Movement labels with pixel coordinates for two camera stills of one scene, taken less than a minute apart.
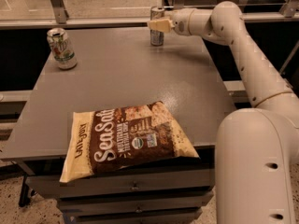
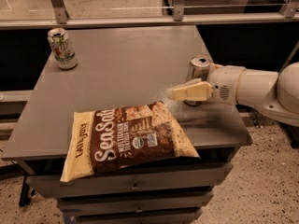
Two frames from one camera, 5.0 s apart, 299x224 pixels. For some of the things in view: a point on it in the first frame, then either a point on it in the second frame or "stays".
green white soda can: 62,49 stays
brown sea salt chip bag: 101,140 stays
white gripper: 179,22 -> 223,84
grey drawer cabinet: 118,67 stays
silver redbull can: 157,37 -> 199,68
